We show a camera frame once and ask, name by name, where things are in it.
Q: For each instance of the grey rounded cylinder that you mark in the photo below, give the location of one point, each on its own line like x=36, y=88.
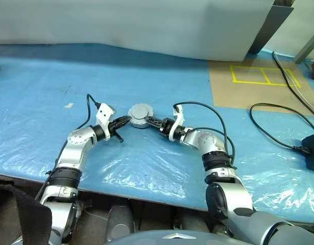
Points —
x=120, y=222

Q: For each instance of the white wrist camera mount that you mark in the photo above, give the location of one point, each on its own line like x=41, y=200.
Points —
x=181, y=120
x=104, y=112

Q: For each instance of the black power adapter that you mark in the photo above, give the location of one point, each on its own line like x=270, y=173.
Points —
x=313, y=153

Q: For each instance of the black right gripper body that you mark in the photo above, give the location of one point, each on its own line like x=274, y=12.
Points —
x=166, y=126

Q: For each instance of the aluminium profile post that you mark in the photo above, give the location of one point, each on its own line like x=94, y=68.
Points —
x=308, y=46

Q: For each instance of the brown cardboard sheet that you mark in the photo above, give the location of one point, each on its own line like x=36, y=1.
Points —
x=223, y=94

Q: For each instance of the white tape scrap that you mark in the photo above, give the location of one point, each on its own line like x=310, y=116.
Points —
x=69, y=105

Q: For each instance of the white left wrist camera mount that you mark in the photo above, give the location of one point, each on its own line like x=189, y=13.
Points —
x=104, y=112

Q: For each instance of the grey robot torso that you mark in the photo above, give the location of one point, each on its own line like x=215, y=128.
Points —
x=146, y=238

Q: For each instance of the grey hinged motor lid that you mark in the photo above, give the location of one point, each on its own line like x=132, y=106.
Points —
x=140, y=111

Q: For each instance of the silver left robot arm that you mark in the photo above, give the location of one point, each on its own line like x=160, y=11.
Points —
x=75, y=153

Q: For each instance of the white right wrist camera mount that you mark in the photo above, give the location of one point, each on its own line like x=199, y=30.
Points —
x=181, y=120

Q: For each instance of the dark grey post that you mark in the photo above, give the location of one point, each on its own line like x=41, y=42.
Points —
x=267, y=30

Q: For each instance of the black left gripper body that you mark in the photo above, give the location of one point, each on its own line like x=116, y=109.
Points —
x=113, y=126

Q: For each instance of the white backdrop panel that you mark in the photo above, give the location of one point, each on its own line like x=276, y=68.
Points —
x=121, y=23

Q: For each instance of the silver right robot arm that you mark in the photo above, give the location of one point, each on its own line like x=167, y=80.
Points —
x=223, y=194

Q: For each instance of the yellow tape rectangle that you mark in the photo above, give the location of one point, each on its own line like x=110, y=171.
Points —
x=232, y=74

